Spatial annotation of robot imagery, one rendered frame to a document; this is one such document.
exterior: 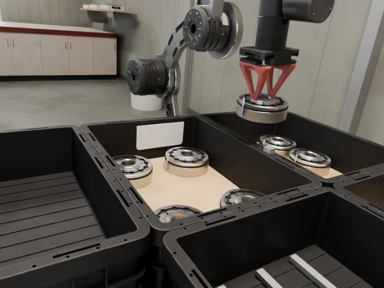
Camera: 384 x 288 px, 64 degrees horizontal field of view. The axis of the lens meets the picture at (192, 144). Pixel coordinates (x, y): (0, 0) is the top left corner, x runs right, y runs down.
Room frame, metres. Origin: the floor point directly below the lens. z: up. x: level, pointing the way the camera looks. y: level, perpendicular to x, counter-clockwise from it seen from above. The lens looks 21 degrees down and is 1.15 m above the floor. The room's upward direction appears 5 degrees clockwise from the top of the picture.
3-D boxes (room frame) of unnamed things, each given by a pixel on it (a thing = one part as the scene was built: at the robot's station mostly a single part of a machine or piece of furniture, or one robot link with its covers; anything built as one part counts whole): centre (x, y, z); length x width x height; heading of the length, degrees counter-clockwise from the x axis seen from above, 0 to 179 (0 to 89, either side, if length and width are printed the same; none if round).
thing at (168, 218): (0.40, 0.01, 0.86); 0.05 x 0.05 x 0.01
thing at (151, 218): (0.53, 0.01, 0.92); 0.40 x 0.30 x 0.02; 33
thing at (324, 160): (0.73, -0.30, 0.86); 0.10 x 0.10 x 0.01
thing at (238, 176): (0.53, 0.01, 0.87); 0.40 x 0.30 x 0.11; 33
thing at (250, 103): (0.63, -0.14, 1.01); 0.10 x 0.10 x 0.01
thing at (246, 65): (0.62, -0.12, 1.07); 0.07 x 0.07 x 0.09; 36
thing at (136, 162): (0.58, 0.13, 0.86); 0.05 x 0.05 x 0.01
